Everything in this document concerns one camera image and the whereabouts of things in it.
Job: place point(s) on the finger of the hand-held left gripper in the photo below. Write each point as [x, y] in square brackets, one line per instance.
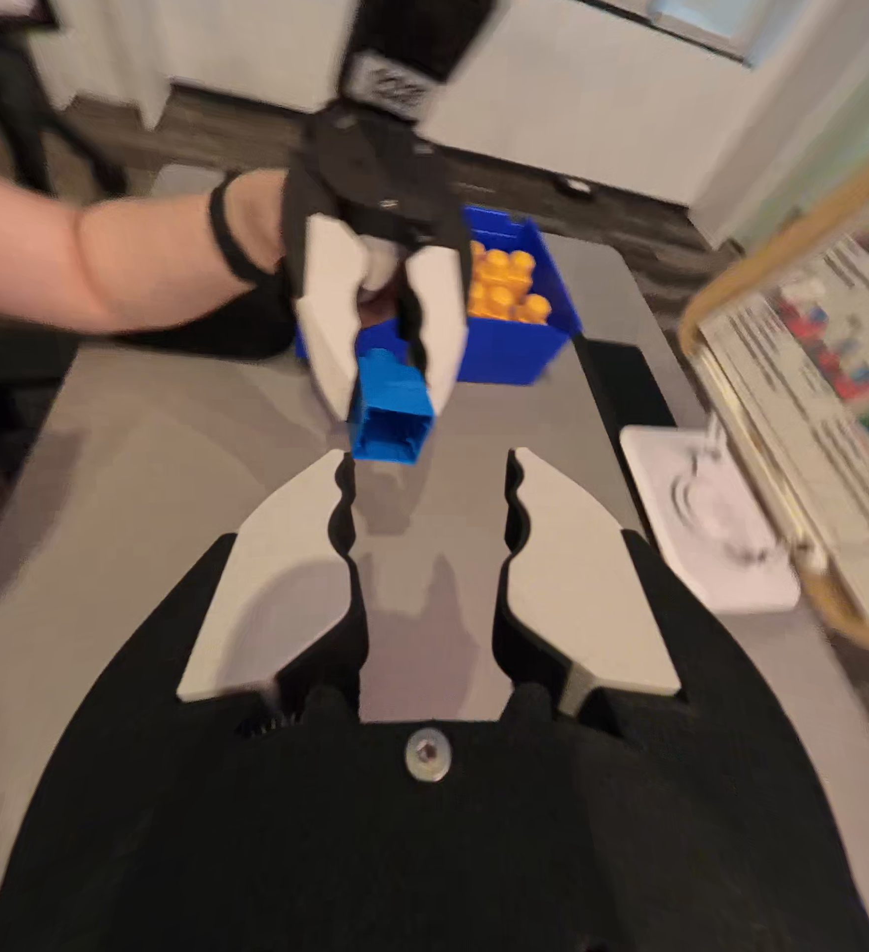
[442, 320]
[330, 312]

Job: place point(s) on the blue plastic bin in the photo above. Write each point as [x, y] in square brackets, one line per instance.
[508, 349]

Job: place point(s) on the white stand base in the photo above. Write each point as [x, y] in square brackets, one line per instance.
[702, 565]

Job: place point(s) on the black wristband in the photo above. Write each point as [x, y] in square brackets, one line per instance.
[220, 223]

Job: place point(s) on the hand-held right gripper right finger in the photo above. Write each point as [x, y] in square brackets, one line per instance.
[583, 602]

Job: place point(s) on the blue mega block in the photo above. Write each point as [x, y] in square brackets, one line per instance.
[393, 416]

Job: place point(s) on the person's left hand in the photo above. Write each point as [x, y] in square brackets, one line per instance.
[259, 223]

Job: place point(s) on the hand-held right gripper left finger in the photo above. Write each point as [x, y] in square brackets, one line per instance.
[271, 595]

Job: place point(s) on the black sign stand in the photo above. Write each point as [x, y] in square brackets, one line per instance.
[25, 111]

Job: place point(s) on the wooden instruction board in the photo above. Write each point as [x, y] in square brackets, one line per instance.
[813, 372]

